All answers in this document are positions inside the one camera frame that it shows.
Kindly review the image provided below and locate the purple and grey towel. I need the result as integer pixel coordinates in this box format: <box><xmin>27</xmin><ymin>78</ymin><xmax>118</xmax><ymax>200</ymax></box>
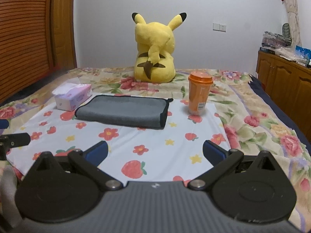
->
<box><xmin>75</xmin><ymin>95</ymin><xmax>173</xmax><ymax>129</ymax></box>

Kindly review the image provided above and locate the floral bed quilt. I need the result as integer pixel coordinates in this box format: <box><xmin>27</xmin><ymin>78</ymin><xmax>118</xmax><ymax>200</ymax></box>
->
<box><xmin>1</xmin><ymin>67</ymin><xmax>310</xmax><ymax>232</ymax></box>

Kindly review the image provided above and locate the purple tissue box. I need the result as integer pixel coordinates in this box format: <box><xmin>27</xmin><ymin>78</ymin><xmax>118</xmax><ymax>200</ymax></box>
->
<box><xmin>52</xmin><ymin>83</ymin><xmax>92</xmax><ymax>111</ymax></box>

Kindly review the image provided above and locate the white floral mat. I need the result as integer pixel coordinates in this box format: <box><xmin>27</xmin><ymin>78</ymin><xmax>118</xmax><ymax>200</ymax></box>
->
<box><xmin>7</xmin><ymin>99</ymin><xmax>230</xmax><ymax>183</ymax></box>

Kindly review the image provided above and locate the wooden door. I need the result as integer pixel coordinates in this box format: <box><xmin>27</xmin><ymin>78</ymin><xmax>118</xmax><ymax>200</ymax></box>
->
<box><xmin>50</xmin><ymin>0</ymin><xmax>77</xmax><ymax>70</ymax></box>

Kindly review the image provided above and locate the dark blue bedsheet edge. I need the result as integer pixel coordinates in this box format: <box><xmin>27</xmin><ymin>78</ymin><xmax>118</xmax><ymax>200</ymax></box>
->
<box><xmin>247</xmin><ymin>74</ymin><xmax>311</xmax><ymax>156</ymax></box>

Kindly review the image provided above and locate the wooden cabinet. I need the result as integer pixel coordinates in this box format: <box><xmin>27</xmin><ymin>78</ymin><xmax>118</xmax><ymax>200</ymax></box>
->
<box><xmin>256</xmin><ymin>51</ymin><xmax>311</xmax><ymax>140</ymax></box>

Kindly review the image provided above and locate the orange lidded cup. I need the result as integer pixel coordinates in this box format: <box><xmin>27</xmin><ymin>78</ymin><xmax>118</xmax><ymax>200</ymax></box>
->
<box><xmin>188</xmin><ymin>71</ymin><xmax>213</xmax><ymax>115</ymax></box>

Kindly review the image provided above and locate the clutter on cabinet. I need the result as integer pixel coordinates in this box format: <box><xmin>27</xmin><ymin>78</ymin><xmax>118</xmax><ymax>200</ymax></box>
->
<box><xmin>260</xmin><ymin>23</ymin><xmax>310</xmax><ymax>68</ymax></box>

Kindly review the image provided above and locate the yellow Pikachu plush toy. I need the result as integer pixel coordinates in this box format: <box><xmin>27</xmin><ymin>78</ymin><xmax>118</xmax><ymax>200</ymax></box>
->
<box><xmin>132</xmin><ymin>13</ymin><xmax>187</xmax><ymax>84</ymax></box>

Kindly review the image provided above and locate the beige curtain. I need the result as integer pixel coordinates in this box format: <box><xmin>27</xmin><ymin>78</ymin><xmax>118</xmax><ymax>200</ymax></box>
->
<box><xmin>284</xmin><ymin>0</ymin><xmax>301</xmax><ymax>48</ymax></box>

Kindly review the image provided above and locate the white wall switch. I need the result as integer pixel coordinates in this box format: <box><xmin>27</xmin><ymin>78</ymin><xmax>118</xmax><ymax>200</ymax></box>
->
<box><xmin>213</xmin><ymin>23</ymin><xmax>227</xmax><ymax>32</ymax></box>

